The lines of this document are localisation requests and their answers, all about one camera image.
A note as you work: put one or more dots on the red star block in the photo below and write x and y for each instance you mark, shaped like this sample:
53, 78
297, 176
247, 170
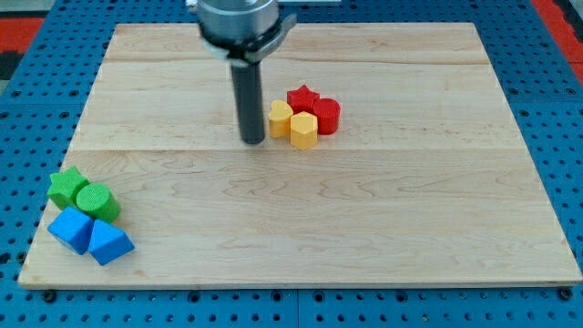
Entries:
302, 99

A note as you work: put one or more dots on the green star block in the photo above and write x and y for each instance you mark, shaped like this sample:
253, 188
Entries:
65, 186

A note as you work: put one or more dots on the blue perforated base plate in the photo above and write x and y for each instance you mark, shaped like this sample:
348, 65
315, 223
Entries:
44, 99

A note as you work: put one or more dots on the green cylinder block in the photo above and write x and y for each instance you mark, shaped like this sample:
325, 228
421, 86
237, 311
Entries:
98, 202

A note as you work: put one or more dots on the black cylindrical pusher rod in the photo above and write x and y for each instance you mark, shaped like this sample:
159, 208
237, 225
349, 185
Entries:
247, 90

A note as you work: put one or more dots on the red cylinder block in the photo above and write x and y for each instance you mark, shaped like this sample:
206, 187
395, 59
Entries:
327, 111

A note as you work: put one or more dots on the yellow heart block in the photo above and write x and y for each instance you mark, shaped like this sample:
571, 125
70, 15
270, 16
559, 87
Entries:
280, 119

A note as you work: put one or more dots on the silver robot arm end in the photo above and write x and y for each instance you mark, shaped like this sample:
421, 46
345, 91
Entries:
242, 32

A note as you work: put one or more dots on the blue triangle block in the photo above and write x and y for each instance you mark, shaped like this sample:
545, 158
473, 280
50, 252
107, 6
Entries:
108, 243

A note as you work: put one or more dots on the blue cube block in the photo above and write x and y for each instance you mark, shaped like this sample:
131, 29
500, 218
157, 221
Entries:
73, 229

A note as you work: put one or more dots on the wooden board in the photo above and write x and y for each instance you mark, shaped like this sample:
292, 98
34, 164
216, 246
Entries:
427, 183

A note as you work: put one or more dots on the yellow hexagon block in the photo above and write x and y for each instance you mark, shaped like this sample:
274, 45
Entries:
304, 130

